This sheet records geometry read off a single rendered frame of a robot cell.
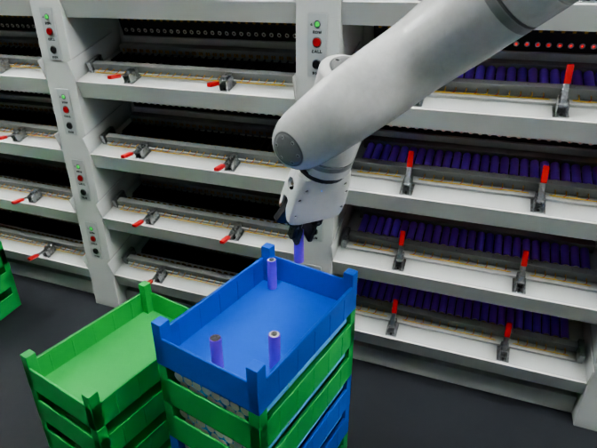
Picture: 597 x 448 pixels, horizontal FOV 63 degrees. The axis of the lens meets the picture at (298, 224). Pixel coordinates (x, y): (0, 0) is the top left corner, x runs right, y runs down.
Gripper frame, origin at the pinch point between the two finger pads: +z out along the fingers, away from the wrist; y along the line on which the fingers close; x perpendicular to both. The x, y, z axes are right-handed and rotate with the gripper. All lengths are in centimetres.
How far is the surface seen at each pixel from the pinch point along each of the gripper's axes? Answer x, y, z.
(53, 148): 75, -35, 38
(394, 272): -0.4, 30.1, 25.1
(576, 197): -11, 57, -4
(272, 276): 0.4, -3.3, 13.3
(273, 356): -17.9, -12.4, 5.2
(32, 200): 76, -44, 59
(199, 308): -3.6, -19.1, 10.3
